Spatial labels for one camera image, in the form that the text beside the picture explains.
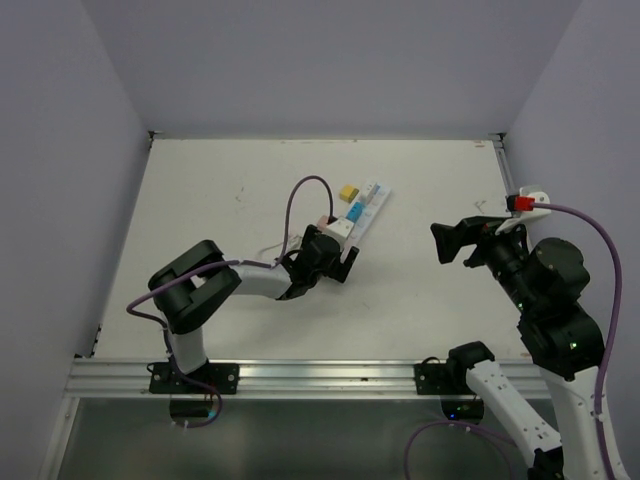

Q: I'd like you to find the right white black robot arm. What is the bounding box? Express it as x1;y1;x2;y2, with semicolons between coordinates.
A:
430;216;628;479

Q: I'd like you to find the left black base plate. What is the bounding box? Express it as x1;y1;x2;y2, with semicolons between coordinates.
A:
146;361;240;395

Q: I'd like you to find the white power strip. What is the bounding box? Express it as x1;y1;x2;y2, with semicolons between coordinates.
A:
347;180;392;247

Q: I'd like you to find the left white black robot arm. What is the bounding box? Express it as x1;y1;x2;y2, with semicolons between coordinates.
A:
148;225;359;393

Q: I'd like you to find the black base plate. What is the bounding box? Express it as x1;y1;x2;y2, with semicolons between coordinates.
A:
413;363;473;396
146;361;240;395

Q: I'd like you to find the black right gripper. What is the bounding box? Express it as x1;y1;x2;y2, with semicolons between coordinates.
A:
430;210;538;312

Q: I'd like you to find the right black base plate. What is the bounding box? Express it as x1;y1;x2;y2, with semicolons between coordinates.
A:
413;363;473;396

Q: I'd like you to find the blue plug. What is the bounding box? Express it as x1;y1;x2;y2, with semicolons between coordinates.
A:
346;201;365;224

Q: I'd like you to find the yellow plug block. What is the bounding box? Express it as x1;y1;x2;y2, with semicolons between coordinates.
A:
339;185;360;203

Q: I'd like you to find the brown plug block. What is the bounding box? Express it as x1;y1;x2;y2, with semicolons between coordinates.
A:
316;215;336;228

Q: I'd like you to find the pink plug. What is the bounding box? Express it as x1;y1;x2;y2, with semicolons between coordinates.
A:
342;236;353;253

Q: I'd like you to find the white plug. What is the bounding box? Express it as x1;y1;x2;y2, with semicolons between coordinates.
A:
359;181;380;205

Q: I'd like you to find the aluminium front rail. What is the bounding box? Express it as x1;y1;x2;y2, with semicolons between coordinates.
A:
63;357;551;400

